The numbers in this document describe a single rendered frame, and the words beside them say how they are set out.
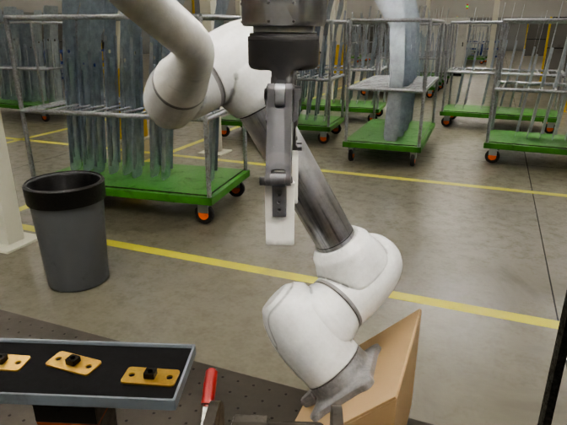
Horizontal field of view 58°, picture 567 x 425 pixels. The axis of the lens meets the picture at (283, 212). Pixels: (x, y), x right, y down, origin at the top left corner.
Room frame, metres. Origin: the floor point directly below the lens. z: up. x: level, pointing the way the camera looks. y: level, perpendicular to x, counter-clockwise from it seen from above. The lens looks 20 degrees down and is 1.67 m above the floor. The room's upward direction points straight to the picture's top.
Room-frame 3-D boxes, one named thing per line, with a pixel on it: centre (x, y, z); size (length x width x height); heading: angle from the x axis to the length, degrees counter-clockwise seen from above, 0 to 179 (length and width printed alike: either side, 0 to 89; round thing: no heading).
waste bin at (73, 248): (3.19, 1.44, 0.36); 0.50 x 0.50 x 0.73
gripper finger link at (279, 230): (0.50, 0.00, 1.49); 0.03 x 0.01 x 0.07; 87
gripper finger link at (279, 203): (0.48, 0.00, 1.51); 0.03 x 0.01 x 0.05; 177
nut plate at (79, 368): (0.68, 0.34, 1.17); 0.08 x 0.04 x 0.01; 70
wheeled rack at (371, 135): (7.21, -1.57, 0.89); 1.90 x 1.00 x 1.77; 159
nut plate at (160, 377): (0.65, 0.20, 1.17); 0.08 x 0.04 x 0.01; 84
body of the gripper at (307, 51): (0.56, 0.00, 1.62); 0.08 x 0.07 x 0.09; 177
